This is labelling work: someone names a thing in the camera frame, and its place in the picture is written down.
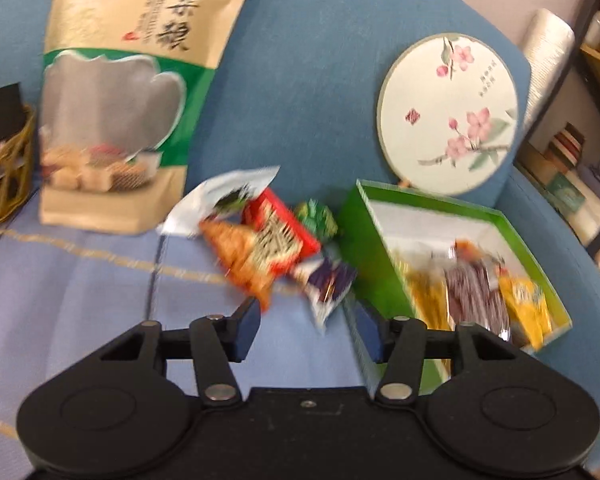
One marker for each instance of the large kraft snack bag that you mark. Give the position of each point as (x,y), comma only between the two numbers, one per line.
(130,110)

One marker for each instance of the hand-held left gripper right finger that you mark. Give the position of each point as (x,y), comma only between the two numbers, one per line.
(367,332)

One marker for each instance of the green wrapped candy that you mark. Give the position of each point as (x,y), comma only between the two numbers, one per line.
(317,217)

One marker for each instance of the round floral fan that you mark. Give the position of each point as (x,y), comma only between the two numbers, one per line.
(430,100)

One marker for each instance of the black box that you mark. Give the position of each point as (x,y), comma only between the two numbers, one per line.
(0,115)

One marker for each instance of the red patterned snack packet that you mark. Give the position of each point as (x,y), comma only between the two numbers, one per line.
(280,240)

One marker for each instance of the green box on shelf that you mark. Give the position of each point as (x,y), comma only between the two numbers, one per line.
(565,192)

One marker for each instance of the dark brown snack packet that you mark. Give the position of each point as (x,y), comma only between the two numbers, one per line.
(472,295)

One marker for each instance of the light blue striped blanket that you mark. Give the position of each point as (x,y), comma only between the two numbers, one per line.
(80,300)

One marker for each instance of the stack of books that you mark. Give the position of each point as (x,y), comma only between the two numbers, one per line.
(567,142)

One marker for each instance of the white plastic bottle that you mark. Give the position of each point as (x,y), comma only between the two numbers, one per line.
(597,25)

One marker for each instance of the white snack packet black print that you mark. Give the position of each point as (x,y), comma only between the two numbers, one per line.
(200,200)

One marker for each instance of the blue fabric sofa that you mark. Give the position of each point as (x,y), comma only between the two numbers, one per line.
(305,60)

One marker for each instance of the yellow striped snack packet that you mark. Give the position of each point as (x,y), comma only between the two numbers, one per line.
(425,295)

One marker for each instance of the orange crinkled snack packet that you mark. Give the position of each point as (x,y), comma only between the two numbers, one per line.
(235,255)

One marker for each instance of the dark purple snack packet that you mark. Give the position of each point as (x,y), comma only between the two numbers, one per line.
(327,285)

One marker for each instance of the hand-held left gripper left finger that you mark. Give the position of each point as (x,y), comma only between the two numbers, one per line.
(247,325)

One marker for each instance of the green cardboard box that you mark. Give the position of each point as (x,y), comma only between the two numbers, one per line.
(367,255)

